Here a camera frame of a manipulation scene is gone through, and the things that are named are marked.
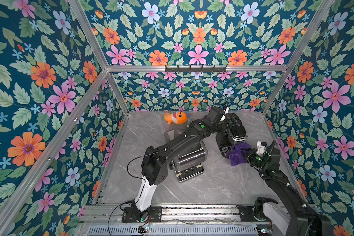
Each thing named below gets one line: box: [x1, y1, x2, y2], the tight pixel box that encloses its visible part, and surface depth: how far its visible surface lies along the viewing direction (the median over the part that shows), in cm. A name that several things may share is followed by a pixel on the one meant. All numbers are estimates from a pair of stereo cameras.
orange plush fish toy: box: [162, 111, 188, 125], surface depth 109 cm
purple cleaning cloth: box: [227, 141, 252, 167], surface depth 83 cm
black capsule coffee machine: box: [215, 112, 248, 158], surface depth 84 cm
